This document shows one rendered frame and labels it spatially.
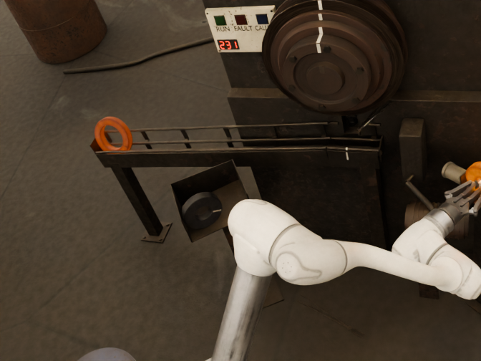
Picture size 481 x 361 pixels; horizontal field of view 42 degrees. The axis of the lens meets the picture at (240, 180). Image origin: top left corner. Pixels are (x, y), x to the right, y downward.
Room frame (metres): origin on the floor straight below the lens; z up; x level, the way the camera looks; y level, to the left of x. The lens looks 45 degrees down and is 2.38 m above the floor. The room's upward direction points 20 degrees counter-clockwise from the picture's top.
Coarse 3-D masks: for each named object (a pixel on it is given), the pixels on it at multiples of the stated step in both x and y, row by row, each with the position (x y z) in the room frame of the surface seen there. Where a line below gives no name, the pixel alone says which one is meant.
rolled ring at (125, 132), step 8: (104, 120) 2.32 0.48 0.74; (112, 120) 2.29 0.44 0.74; (120, 120) 2.30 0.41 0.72; (96, 128) 2.34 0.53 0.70; (104, 128) 2.34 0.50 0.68; (120, 128) 2.26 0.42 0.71; (128, 128) 2.27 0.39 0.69; (96, 136) 2.33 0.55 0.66; (104, 136) 2.33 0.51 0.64; (128, 136) 2.24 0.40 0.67; (104, 144) 2.30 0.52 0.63; (128, 144) 2.23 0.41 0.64
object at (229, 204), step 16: (192, 176) 1.80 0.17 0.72; (208, 176) 1.80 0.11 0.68; (224, 176) 1.80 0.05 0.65; (176, 192) 1.80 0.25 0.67; (192, 192) 1.80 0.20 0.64; (224, 192) 1.77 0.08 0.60; (240, 192) 1.73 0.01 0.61; (224, 208) 1.69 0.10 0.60; (224, 224) 1.61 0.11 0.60; (192, 240) 1.60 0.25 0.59; (272, 288) 1.68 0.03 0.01; (272, 304) 1.60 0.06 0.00
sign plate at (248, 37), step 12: (216, 12) 1.99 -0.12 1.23; (228, 12) 1.97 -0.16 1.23; (240, 12) 1.94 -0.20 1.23; (252, 12) 1.92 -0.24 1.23; (264, 12) 1.90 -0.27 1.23; (216, 24) 2.00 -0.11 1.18; (228, 24) 1.98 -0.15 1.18; (252, 24) 1.93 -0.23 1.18; (264, 24) 1.90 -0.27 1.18; (216, 36) 2.01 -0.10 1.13; (228, 36) 1.98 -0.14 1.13; (240, 36) 1.96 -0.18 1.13; (252, 36) 1.93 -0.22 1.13; (240, 48) 1.97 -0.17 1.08; (252, 48) 1.94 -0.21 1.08
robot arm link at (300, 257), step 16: (288, 240) 0.99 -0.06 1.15; (304, 240) 0.97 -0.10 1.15; (320, 240) 0.99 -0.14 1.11; (272, 256) 0.98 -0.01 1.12; (288, 256) 0.93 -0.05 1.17; (304, 256) 0.92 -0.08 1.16; (320, 256) 0.92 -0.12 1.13; (336, 256) 0.94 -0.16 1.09; (288, 272) 0.91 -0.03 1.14; (304, 272) 0.90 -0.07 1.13; (320, 272) 0.90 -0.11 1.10; (336, 272) 0.92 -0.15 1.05
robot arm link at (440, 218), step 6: (432, 210) 1.22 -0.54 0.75; (438, 210) 1.21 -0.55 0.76; (426, 216) 1.20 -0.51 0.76; (432, 216) 1.19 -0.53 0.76; (438, 216) 1.18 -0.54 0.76; (444, 216) 1.18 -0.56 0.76; (438, 222) 1.16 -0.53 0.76; (444, 222) 1.16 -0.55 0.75; (450, 222) 1.16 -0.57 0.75; (444, 228) 1.15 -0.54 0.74; (450, 228) 1.15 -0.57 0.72; (444, 234) 1.14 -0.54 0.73
